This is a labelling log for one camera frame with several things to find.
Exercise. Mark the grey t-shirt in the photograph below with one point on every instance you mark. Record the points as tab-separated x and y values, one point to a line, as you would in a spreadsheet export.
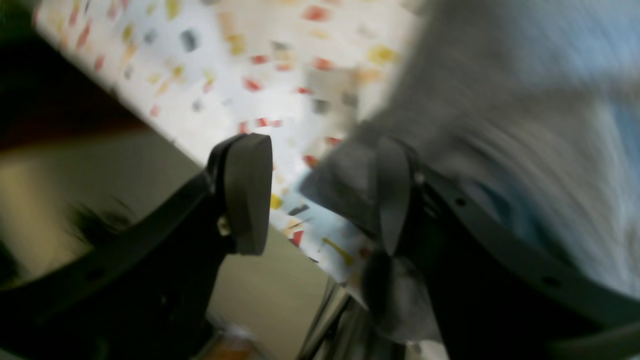
532	107

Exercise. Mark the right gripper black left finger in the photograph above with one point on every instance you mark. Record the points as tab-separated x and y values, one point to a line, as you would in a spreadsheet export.
144	296

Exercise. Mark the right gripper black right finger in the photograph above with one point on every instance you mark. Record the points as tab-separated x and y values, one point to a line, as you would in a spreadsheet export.
494	297

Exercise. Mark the terrazzo patterned white tablecloth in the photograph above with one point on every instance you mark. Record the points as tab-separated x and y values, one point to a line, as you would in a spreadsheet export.
304	72

